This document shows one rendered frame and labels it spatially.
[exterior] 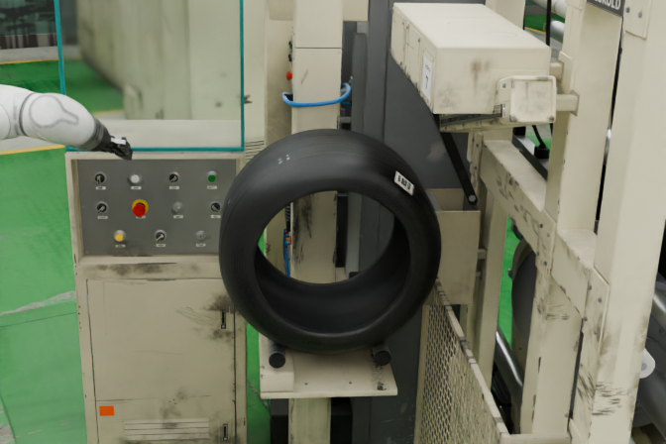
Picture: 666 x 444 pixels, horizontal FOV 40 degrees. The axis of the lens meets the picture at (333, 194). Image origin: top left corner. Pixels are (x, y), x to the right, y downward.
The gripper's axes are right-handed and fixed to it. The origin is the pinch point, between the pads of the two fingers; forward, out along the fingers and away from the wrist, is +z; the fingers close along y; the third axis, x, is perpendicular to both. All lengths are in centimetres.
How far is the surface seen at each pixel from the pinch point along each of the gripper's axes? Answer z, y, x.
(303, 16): 12, 40, 43
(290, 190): -2.8, 46.5, -6.9
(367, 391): 32, 65, -54
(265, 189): -3.0, 40.0, -7.2
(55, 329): 189, -113, -52
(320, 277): 52, 44, -23
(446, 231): 48, 80, -7
